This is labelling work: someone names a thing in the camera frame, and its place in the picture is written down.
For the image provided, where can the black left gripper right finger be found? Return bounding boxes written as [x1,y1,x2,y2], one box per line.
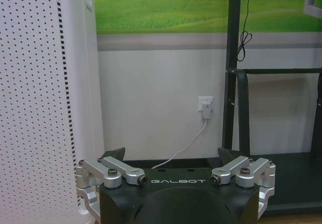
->
[210,147,276,218]

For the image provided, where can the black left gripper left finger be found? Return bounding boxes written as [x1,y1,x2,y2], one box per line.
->
[75,147,149,219]

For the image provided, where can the white power plug adapter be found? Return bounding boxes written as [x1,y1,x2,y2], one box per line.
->
[201,102,212,120]

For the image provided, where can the white perforated air purifier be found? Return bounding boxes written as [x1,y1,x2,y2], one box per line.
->
[0,0,105,224]

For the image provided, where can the dark metal stand frame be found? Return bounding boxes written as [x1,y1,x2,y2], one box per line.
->
[206,0,322,212]

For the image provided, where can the white power cable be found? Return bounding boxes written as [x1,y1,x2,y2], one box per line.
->
[150,119,209,170]

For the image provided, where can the white wall socket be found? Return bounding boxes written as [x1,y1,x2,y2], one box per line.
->
[197,96,214,113]

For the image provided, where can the thin black hanging cable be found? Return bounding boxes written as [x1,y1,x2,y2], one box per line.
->
[238,0,253,61]

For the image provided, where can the green meadow wall poster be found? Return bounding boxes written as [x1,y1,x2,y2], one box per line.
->
[92,0,322,35]

